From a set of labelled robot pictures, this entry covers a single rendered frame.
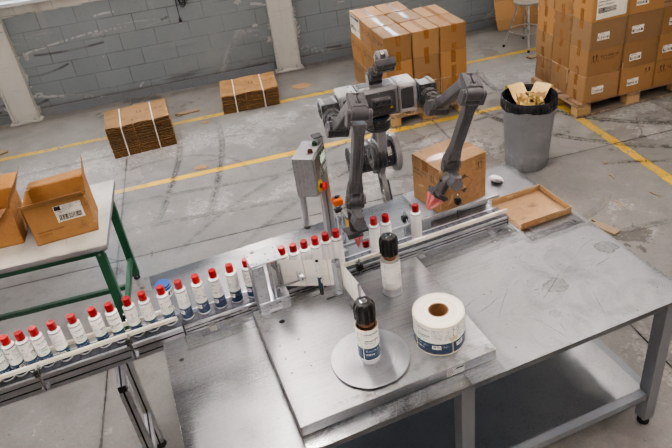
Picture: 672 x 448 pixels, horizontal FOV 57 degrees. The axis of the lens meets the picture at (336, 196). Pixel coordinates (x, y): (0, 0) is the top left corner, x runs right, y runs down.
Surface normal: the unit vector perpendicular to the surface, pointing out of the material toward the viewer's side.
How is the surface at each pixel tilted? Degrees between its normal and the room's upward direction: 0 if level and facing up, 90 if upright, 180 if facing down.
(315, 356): 0
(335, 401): 0
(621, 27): 90
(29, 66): 90
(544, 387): 0
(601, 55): 88
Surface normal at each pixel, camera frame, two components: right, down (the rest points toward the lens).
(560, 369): -0.11, -0.84
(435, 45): 0.29, 0.48
